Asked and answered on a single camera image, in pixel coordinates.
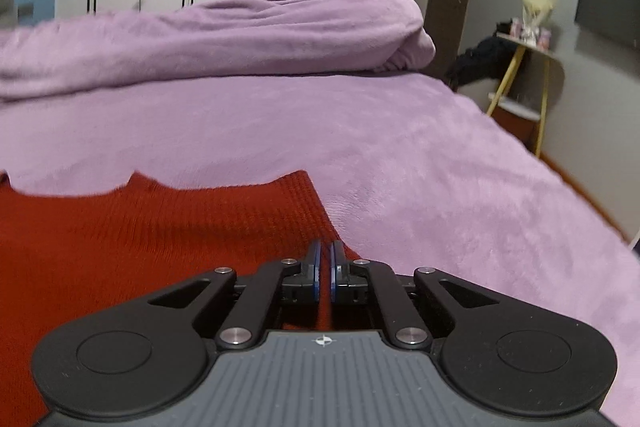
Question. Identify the wall socket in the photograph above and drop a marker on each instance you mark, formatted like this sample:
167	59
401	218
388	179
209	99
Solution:
25	9

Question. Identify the brown round stool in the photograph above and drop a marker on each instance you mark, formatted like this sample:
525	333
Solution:
517	129

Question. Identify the black cloth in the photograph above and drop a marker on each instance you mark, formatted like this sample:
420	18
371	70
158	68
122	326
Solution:
480	57

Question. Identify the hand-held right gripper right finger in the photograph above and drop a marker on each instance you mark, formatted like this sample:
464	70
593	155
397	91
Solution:
334	264

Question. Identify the small pink boxes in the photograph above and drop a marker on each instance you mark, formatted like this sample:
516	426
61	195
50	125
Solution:
535	36

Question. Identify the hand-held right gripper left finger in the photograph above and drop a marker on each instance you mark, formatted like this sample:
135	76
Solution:
316	263

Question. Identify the side table with yellow legs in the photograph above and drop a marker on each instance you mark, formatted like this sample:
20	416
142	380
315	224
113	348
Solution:
542	57

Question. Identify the purple folded duvet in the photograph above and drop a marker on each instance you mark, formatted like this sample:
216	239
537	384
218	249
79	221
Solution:
225	37

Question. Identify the cream wrapped bouquet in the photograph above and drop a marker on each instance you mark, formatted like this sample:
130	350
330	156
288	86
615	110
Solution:
537	4

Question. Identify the red knit cardigan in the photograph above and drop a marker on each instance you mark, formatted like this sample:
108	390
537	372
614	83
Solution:
150	247

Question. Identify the grey padded headboard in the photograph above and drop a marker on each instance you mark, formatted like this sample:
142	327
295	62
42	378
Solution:
6	2

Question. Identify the purple fleece bed sheet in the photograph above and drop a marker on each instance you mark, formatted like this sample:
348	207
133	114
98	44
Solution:
400	167

